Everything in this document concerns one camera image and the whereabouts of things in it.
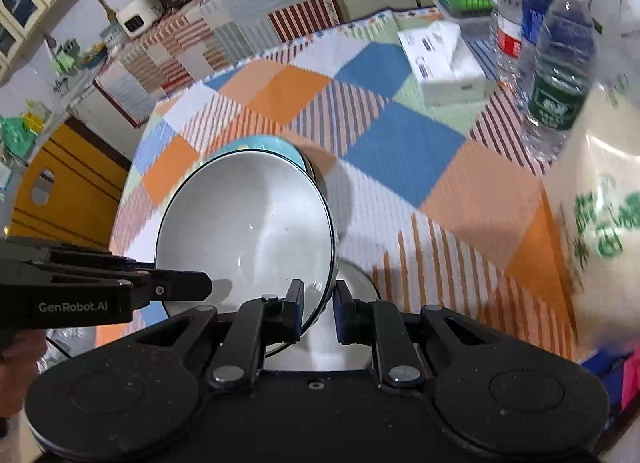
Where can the white rice cooker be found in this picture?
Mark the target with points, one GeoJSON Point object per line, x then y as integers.
{"type": "Point", "coordinates": [139, 16]}

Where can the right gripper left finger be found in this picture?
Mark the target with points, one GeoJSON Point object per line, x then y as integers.
{"type": "Point", "coordinates": [258, 324]}

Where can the white bowl black rim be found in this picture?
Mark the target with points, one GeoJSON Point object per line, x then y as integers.
{"type": "Point", "coordinates": [254, 222]}

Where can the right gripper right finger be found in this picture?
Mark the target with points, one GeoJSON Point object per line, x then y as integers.
{"type": "Point", "coordinates": [379, 325]}

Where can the person's left hand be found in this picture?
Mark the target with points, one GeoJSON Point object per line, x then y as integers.
{"type": "Point", "coordinates": [19, 367]}

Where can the green label water bottle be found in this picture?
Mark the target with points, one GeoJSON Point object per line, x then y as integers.
{"type": "Point", "coordinates": [564, 62]}

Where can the white tissue pack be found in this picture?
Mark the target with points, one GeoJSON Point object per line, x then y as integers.
{"type": "Point", "coordinates": [444, 67]}

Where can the blue cap water bottle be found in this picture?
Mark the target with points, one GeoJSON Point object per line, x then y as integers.
{"type": "Point", "coordinates": [533, 12]}

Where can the patchwork tablecloth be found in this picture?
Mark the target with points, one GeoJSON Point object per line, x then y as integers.
{"type": "Point", "coordinates": [439, 205]}

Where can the striped counter cloth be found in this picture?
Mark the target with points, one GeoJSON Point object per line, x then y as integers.
{"type": "Point", "coordinates": [199, 39]}

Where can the red cap water bottle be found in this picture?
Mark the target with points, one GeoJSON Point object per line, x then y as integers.
{"type": "Point", "coordinates": [508, 40]}

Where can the yellow wooden chair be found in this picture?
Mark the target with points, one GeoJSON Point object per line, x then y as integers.
{"type": "Point", "coordinates": [71, 189]}

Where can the clear rice bag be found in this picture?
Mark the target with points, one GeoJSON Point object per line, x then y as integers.
{"type": "Point", "coordinates": [593, 189]}

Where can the teal alphabet plate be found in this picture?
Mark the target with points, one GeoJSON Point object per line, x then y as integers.
{"type": "Point", "coordinates": [270, 143]}

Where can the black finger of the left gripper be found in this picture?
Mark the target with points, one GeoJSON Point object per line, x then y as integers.
{"type": "Point", "coordinates": [170, 285]}

